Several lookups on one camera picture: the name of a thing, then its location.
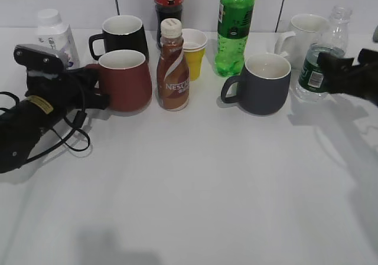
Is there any red mug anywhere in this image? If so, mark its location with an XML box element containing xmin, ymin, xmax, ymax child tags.
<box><xmin>86</xmin><ymin>50</ymin><xmax>152</xmax><ymax>112</ymax></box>

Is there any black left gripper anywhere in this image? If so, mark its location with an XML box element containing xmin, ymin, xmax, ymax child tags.
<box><xmin>25</xmin><ymin>66</ymin><xmax>110</xmax><ymax>113</ymax></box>

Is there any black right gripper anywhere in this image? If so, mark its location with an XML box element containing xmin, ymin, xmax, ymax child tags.
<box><xmin>317</xmin><ymin>48</ymin><xmax>378</xmax><ymax>106</ymax></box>

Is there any dark grey mug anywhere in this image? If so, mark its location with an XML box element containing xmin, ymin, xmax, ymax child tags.
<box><xmin>220</xmin><ymin>53</ymin><xmax>292</xmax><ymax>116</ymax></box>

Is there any clear green-label water bottle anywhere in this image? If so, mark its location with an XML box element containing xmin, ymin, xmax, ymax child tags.
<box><xmin>296</xmin><ymin>5</ymin><xmax>353</xmax><ymax>102</ymax></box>

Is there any black mug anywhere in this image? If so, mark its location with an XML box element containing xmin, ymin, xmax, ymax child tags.
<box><xmin>89</xmin><ymin>15</ymin><xmax>149</xmax><ymax>61</ymax></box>

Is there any white yogurt bottle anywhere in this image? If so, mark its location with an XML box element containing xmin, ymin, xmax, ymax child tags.
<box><xmin>37</xmin><ymin>9</ymin><xmax>80</xmax><ymax>69</ymax></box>

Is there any Nescafe coffee bottle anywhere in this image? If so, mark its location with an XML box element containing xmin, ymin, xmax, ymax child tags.
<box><xmin>157</xmin><ymin>18</ymin><xmax>190</xmax><ymax>111</ymax></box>

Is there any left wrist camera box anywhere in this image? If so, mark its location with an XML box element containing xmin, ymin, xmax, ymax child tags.
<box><xmin>14</xmin><ymin>44</ymin><xmax>69</xmax><ymax>74</ymax></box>

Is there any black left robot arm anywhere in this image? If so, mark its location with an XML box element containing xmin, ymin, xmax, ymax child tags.
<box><xmin>1</xmin><ymin>64</ymin><xmax>110</xmax><ymax>174</ymax></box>

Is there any green soda bottle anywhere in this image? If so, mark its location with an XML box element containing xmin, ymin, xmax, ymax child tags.
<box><xmin>215</xmin><ymin>0</ymin><xmax>255</xmax><ymax>77</ymax></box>

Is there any yellow paper cup stack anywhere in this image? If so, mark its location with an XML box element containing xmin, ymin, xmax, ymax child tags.
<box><xmin>183</xmin><ymin>28</ymin><xmax>207</xmax><ymax>81</ymax></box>

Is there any white mug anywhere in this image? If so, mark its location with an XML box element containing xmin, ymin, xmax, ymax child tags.
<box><xmin>274</xmin><ymin>14</ymin><xmax>328</xmax><ymax>70</ymax></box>

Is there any cola bottle red label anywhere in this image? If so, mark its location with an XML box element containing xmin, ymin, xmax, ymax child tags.
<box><xmin>154</xmin><ymin>0</ymin><xmax>183</xmax><ymax>49</ymax></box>

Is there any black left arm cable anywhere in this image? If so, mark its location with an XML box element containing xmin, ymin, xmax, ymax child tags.
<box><xmin>0</xmin><ymin>70</ymin><xmax>91</xmax><ymax>162</ymax></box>

